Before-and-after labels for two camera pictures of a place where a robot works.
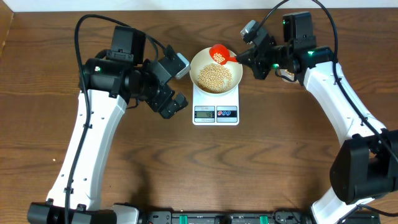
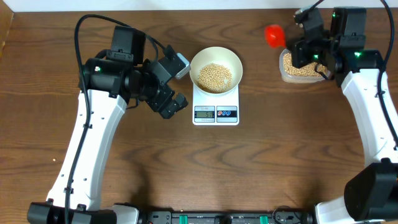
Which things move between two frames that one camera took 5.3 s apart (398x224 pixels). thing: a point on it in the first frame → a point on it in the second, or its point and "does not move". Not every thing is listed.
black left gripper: x=165 y=93 does not move
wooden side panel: x=6 y=17 does not move
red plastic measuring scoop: x=221 y=54 → x=275 y=35
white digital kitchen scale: x=222 y=110 does not move
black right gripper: x=254 y=62 → x=296 y=49
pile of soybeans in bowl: x=211 y=78 does not move
